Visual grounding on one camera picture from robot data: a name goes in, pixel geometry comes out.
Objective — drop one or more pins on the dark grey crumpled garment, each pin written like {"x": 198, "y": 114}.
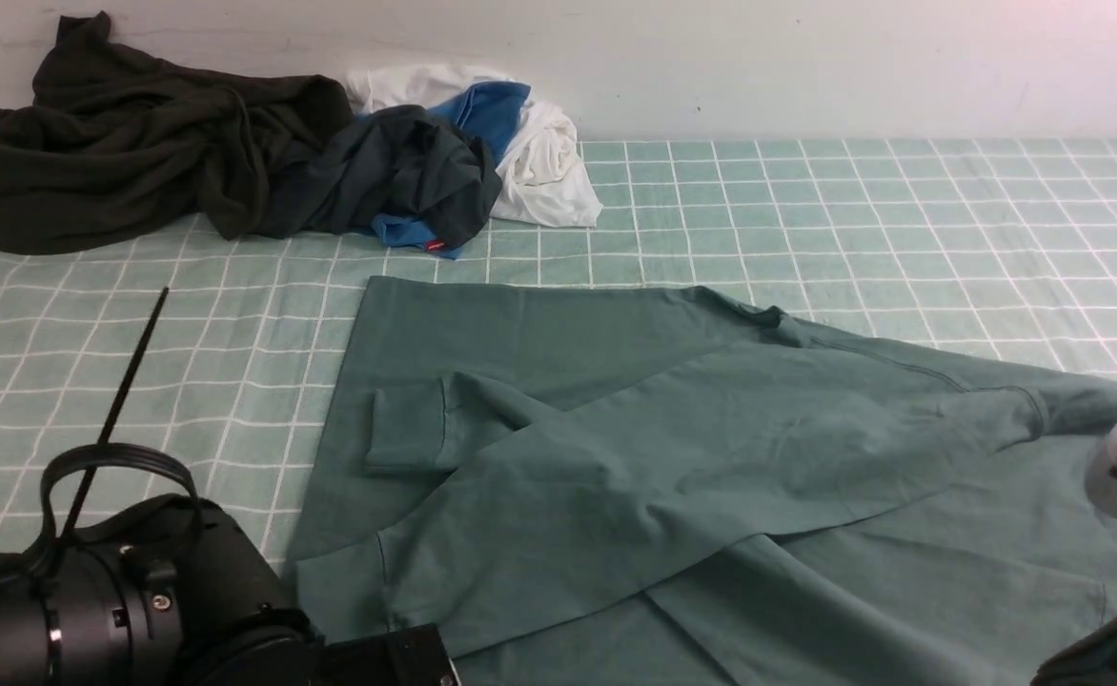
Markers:
{"x": 401, "y": 162}

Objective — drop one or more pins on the blue crumpled garment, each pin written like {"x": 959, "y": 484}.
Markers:
{"x": 486, "y": 114}

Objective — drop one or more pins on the white crumpled garment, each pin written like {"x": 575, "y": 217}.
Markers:
{"x": 544, "y": 178}

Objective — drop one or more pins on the dark olive crumpled garment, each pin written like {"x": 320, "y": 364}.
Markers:
{"x": 117, "y": 143}

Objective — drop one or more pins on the green long-sleeved shirt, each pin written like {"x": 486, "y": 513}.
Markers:
{"x": 670, "y": 487}

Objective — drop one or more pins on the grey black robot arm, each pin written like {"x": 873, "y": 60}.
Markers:
{"x": 164, "y": 593}

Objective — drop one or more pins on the green checkered tablecloth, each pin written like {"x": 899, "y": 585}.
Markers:
{"x": 1003, "y": 248}

